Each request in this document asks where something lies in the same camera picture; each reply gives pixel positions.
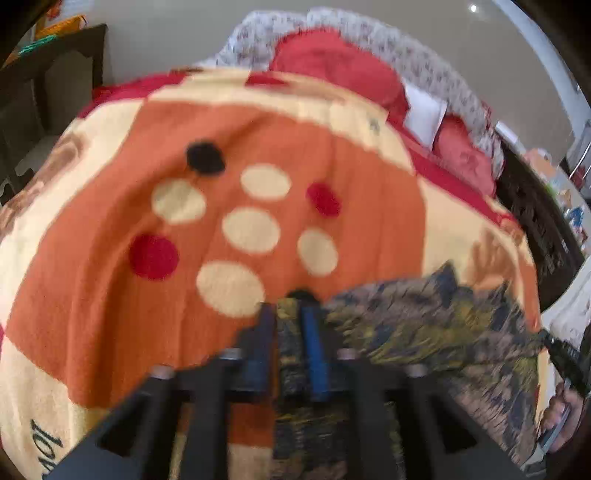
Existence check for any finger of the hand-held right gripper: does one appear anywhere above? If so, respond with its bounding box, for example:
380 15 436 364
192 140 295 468
541 329 591 398

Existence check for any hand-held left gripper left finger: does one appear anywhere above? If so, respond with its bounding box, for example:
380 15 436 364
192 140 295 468
46 302 278 480

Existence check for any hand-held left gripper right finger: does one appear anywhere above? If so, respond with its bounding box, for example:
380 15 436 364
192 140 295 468
300 305 527 480

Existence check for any floral patterned shirt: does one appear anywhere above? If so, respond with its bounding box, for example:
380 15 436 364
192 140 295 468
270 261 555 480

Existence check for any person's right hand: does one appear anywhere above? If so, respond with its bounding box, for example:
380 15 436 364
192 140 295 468
538 381 585 457

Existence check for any white ornate chair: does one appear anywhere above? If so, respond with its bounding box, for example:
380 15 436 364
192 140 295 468
540 263 591 352

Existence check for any dark carved wooden cabinet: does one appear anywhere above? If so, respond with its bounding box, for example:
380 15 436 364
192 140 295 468
494 122 587 310

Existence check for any pile of colourful packets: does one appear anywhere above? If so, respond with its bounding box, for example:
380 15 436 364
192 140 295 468
522 148 591 254

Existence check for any metal railing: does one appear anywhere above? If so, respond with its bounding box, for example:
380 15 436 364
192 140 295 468
569 120 591 195

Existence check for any printed orange red blanket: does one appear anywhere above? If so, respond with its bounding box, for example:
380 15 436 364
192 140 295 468
0 67 543 480

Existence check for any red heart pillow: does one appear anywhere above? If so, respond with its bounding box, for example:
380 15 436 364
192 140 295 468
269 28 409 125
434 115 497 197

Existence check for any white pillow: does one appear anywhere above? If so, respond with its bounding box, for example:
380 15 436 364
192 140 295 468
402 83 448 151

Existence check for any dark wooden desk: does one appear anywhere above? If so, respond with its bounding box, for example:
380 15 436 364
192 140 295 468
0 23 109 199

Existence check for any orange bag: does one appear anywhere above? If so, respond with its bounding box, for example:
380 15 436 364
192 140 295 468
34 14 88 40

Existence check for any green cord bundle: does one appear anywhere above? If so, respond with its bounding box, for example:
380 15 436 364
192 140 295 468
16 37 56 58

